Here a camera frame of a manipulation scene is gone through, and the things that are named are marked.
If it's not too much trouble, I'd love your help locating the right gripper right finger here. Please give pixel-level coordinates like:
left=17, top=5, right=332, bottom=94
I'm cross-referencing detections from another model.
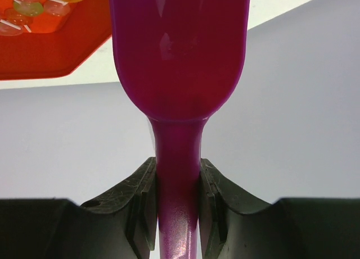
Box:
left=199, top=159, right=359, bottom=258

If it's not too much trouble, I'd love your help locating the orange tray with lollipops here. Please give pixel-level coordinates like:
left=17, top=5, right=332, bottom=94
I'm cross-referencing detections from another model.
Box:
left=1, top=0, right=111, bottom=80

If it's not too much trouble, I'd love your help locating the purple plastic scoop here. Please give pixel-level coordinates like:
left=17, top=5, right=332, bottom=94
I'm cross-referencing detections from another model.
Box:
left=109, top=0, right=250, bottom=258

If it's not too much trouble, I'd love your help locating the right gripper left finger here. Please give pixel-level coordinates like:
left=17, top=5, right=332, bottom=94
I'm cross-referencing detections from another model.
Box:
left=1, top=157, right=157, bottom=258

